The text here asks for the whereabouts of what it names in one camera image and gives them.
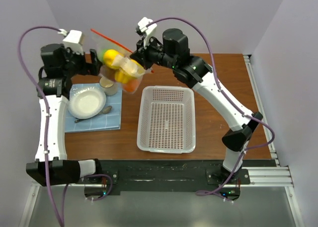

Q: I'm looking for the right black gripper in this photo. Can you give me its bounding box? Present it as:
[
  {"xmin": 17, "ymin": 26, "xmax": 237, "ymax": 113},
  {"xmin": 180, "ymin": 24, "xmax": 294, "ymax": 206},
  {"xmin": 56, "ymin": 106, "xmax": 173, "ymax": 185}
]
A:
[{"xmin": 131, "ymin": 33, "xmax": 177, "ymax": 70}]

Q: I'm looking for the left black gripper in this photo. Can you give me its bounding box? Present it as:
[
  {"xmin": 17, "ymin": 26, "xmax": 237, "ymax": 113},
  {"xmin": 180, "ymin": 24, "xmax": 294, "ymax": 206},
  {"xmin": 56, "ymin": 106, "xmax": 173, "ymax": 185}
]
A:
[{"xmin": 60, "ymin": 44, "xmax": 101, "ymax": 78}]

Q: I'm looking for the clear zip top bag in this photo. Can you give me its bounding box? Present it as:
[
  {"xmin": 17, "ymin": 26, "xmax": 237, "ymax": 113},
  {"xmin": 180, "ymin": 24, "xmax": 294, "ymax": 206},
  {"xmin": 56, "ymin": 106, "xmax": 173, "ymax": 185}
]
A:
[{"xmin": 91, "ymin": 29, "xmax": 154, "ymax": 89}]

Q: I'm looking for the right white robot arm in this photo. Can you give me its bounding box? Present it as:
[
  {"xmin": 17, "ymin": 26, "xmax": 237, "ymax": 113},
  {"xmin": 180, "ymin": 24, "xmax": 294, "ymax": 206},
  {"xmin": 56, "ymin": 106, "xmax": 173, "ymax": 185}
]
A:
[{"xmin": 130, "ymin": 28, "xmax": 263, "ymax": 184}]

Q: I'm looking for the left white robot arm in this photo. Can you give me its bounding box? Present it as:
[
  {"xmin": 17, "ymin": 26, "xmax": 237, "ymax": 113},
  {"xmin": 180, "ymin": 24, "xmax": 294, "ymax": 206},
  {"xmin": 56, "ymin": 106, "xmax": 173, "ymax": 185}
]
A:
[{"xmin": 26, "ymin": 44, "xmax": 103, "ymax": 186}]

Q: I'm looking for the yellow fake bell pepper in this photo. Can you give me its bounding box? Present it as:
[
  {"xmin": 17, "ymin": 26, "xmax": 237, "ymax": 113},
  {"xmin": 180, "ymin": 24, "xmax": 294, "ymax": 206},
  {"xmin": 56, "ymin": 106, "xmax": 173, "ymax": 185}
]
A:
[{"xmin": 103, "ymin": 49, "xmax": 124, "ymax": 70}]

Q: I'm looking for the orange fake fruit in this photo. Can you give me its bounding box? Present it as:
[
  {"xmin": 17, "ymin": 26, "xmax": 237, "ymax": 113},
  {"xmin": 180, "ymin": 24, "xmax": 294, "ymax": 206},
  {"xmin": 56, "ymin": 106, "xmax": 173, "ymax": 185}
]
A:
[{"xmin": 123, "ymin": 79, "xmax": 140, "ymax": 93}]

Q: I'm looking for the cream enamel mug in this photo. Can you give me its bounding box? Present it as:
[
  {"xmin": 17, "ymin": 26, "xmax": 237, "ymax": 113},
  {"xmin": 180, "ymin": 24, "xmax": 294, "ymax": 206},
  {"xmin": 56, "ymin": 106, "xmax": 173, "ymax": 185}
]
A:
[{"xmin": 99, "ymin": 77, "xmax": 118, "ymax": 96}]

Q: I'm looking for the white ceramic bowl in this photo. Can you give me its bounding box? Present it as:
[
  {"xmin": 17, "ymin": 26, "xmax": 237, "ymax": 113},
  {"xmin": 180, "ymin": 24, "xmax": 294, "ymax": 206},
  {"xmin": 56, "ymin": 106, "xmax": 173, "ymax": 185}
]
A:
[{"xmin": 68, "ymin": 86, "xmax": 106, "ymax": 119}]

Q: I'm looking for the metal spoon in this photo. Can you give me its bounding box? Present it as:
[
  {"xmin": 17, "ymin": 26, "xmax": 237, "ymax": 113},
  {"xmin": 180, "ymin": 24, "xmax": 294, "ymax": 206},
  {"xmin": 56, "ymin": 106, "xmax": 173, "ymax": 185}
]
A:
[{"xmin": 75, "ymin": 105, "xmax": 112, "ymax": 123}]

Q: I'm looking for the white perforated plastic basket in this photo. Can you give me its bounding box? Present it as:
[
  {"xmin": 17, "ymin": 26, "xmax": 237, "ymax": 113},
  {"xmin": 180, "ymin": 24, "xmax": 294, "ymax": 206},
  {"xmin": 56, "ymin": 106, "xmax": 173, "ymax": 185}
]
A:
[{"xmin": 137, "ymin": 86, "xmax": 196, "ymax": 154}]

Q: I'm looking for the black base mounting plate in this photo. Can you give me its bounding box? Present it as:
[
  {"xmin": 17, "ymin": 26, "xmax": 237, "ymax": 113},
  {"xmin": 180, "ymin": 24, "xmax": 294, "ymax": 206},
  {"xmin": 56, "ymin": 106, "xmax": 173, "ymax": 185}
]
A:
[{"xmin": 74, "ymin": 159, "xmax": 277, "ymax": 196}]

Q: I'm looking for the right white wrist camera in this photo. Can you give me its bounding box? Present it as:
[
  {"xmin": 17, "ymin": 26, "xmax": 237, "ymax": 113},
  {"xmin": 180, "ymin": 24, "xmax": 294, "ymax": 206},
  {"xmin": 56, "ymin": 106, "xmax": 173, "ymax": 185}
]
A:
[{"xmin": 136, "ymin": 17, "xmax": 157, "ymax": 49}]

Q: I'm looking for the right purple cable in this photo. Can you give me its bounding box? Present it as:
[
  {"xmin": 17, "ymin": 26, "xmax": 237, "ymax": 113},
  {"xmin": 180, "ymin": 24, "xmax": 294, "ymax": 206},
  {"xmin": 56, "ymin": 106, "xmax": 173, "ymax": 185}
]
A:
[{"xmin": 146, "ymin": 17, "xmax": 276, "ymax": 203}]

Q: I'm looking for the purple cable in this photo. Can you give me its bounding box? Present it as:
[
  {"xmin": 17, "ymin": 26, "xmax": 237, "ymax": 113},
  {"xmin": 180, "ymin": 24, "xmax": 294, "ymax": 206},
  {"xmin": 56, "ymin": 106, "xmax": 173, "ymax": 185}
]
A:
[
  {"xmin": 146, "ymin": 17, "xmax": 276, "ymax": 203},
  {"xmin": 16, "ymin": 26, "xmax": 114, "ymax": 227}
]

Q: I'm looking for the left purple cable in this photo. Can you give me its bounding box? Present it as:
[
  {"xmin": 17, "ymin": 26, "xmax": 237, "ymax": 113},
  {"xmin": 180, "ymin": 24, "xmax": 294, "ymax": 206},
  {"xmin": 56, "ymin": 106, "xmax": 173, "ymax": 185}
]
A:
[{"xmin": 16, "ymin": 26, "xmax": 114, "ymax": 227}]

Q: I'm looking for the aluminium frame rail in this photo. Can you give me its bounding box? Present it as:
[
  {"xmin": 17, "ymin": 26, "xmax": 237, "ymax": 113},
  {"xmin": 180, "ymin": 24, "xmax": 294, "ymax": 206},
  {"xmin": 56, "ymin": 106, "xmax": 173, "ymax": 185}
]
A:
[{"xmin": 243, "ymin": 55, "xmax": 294, "ymax": 188}]

